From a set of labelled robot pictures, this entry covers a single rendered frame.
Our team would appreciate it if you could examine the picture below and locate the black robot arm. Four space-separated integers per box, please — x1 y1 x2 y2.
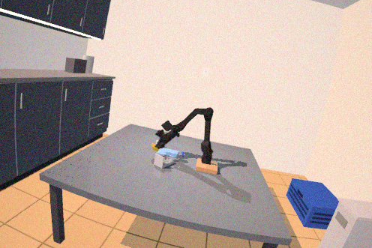
155 107 214 165

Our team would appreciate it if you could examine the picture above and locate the light blue placemat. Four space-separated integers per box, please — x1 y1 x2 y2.
158 148 178 158

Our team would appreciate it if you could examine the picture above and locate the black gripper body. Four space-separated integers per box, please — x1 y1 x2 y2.
161 133 173 144

